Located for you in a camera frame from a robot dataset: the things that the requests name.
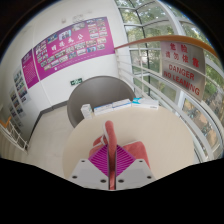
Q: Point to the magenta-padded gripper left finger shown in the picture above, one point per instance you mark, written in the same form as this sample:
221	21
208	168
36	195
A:
100	163

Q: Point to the large magenta photo poster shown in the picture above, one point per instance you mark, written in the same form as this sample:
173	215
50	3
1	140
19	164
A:
73	46

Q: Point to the small upright white box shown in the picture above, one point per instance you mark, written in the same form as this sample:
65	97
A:
86	111

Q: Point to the narrow magenta text poster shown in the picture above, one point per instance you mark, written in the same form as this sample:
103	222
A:
30	69

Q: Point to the white railing with orange handrail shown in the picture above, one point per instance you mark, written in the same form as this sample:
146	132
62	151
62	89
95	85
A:
156	38

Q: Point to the flat white blue-edged box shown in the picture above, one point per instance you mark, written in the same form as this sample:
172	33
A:
145	103

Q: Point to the pink towel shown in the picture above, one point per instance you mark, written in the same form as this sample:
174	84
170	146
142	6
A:
110	133

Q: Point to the green exit sign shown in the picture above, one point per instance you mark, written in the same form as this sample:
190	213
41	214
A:
76	81

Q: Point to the short white stair railing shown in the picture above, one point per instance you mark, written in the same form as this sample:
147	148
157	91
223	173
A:
15	135

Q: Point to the red-lettered warning sign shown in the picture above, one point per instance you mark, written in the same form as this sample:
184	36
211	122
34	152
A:
182	70

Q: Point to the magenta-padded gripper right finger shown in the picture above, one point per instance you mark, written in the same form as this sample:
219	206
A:
126	163

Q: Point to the white photo board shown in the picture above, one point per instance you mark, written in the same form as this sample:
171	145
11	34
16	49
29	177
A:
21	85
14	104

